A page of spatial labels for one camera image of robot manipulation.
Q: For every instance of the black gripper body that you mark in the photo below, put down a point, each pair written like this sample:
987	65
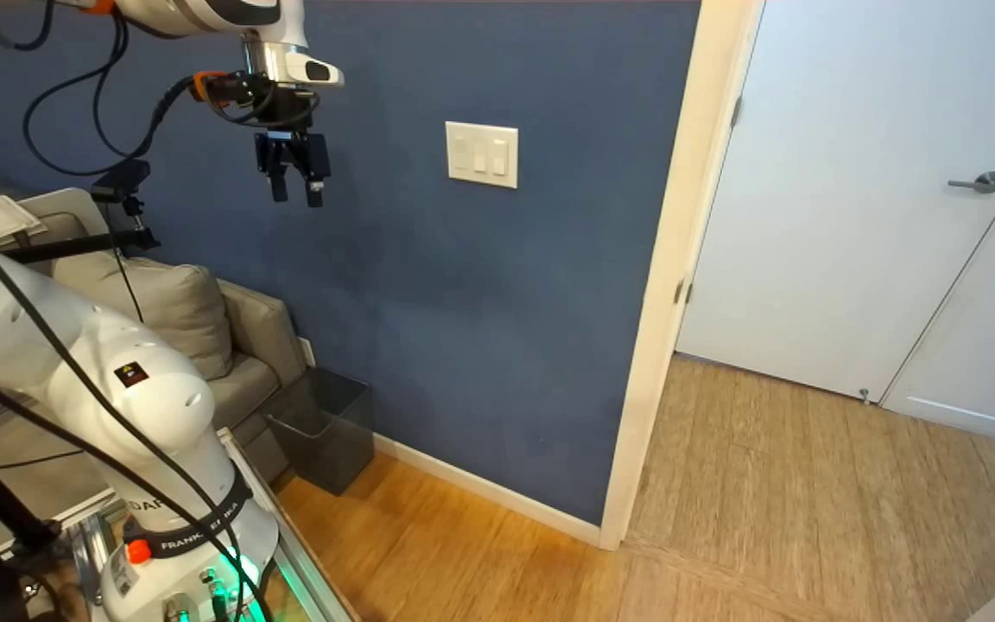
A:
289	140

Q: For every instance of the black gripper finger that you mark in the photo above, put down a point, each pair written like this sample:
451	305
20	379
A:
314	192
279	184

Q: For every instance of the white triple wall switch plate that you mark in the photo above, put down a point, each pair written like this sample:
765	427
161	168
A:
480	153

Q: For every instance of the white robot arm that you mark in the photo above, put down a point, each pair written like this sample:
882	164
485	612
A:
167	543

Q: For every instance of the grey fabric sofa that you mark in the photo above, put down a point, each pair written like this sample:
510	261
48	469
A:
191	335

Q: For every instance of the dark grey trash bin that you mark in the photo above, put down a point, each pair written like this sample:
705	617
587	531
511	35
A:
321	424

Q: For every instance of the white door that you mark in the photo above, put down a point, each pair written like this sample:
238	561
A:
835	229

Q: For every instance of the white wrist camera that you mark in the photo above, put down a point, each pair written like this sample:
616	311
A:
292	67

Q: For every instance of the black camera on stand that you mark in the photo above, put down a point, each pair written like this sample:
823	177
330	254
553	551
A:
117	187

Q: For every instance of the white door frame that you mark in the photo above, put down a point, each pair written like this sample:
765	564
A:
721	56

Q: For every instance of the silver door lever handle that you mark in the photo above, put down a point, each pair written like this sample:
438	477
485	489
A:
980	184

